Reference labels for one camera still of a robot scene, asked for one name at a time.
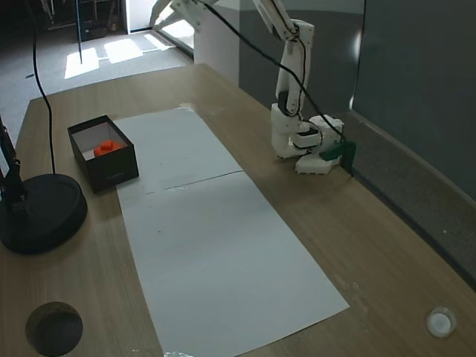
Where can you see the green table clamp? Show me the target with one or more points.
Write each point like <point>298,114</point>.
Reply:
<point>340,151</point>

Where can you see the black round stand base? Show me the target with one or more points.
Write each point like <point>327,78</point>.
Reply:
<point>44,215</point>

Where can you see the small white round cap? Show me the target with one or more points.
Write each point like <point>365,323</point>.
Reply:
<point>441,322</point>

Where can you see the orange cube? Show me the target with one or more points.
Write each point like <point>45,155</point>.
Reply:
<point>107,147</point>

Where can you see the thin dark pole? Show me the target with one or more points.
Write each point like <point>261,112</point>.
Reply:
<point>79,33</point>

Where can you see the dark brown open box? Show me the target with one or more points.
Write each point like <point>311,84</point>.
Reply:
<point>111,169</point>

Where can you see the white paper sheet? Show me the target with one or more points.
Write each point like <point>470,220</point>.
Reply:
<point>178,148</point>
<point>223,267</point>

